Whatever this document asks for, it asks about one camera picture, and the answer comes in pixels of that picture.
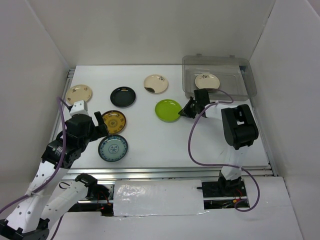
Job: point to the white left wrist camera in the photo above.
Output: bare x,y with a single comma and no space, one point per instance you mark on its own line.
79,107

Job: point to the blue floral plate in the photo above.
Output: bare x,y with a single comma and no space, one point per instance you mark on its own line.
113,148

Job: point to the aluminium front rail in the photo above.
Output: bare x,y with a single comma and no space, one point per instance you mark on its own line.
145,173

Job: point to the clear plastic bin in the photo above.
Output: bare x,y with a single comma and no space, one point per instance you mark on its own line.
235,75

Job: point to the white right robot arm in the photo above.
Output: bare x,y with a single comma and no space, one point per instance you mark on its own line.
239,129

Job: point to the cream plate with black patch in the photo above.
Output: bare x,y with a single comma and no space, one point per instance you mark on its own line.
156,84

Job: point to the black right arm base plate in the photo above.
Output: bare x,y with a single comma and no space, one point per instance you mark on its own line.
212,189

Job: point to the white foil-covered panel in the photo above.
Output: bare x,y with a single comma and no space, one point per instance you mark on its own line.
158,198

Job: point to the lime green plate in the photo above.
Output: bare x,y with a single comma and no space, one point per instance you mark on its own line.
167,110

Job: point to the cream plate with green patch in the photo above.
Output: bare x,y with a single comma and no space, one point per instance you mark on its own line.
207,81

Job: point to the black glossy plate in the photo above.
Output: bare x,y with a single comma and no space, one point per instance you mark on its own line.
123,97

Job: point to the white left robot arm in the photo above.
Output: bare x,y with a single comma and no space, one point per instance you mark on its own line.
35,212

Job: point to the yellow patterned plate brown rim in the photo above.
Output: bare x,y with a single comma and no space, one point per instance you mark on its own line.
115,121

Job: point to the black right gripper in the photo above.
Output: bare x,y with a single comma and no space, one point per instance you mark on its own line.
186,112

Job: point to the cream plate with brown motifs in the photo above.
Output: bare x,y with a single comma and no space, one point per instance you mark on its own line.
80,92

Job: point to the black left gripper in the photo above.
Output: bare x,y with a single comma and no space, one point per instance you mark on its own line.
100,130

